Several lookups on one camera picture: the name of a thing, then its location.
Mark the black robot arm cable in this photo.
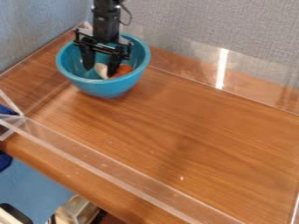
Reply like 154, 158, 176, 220
117, 0, 134, 27

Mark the clear acrylic barrier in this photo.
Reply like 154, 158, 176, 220
0, 91, 244, 224
83, 20, 299, 116

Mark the blue plastic bowl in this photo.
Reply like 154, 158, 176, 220
57, 34, 151, 98

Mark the metal frame under table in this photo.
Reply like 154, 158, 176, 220
47, 195, 99, 224

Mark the clear acrylic back barrier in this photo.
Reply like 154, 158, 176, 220
83, 20, 299, 116

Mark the blue cloth at edge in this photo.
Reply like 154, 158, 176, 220
0, 104, 19, 172

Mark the black white device corner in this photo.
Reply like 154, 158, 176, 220
0, 203, 34, 224

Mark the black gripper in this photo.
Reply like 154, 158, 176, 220
74, 0, 133, 77

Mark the clear acrylic front barrier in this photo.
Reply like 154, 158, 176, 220
0, 91, 244, 224

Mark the brown and white toy mushroom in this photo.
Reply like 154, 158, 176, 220
95, 63, 134, 80

